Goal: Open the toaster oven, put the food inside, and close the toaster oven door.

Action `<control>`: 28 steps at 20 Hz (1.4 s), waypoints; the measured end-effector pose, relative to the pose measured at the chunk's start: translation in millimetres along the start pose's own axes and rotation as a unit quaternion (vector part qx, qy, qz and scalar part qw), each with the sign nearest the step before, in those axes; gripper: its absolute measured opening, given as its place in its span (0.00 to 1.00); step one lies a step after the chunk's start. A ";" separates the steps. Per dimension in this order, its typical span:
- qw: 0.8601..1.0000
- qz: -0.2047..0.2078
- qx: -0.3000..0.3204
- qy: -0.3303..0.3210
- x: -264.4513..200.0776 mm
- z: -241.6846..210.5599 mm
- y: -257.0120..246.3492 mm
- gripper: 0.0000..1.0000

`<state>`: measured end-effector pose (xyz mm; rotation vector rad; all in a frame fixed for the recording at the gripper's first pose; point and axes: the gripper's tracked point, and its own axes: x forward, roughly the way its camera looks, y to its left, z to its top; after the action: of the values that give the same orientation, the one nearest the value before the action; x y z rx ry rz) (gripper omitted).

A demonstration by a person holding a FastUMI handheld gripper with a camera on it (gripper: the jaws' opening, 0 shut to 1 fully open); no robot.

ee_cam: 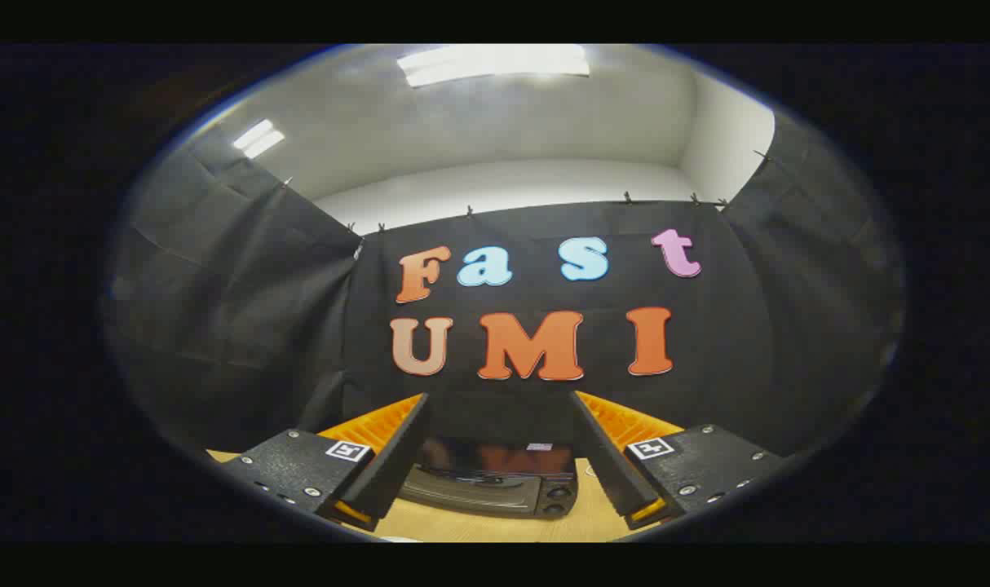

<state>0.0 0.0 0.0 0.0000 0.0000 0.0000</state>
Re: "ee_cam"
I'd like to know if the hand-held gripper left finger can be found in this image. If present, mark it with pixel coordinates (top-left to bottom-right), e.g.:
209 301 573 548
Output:
216 393 432 532

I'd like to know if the black backdrop cloth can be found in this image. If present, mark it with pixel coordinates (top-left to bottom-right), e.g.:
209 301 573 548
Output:
108 110 904 490

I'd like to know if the large ceiling light panel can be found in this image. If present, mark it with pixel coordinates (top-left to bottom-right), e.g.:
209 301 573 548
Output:
397 44 591 88

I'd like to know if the small ceiling light panel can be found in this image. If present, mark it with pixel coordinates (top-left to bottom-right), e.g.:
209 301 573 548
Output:
232 119 286 159

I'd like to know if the black toaster oven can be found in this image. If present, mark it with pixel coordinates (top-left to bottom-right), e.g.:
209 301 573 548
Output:
401 436 581 520

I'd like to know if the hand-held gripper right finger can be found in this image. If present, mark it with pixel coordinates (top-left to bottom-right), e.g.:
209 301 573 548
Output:
568 391 785 531

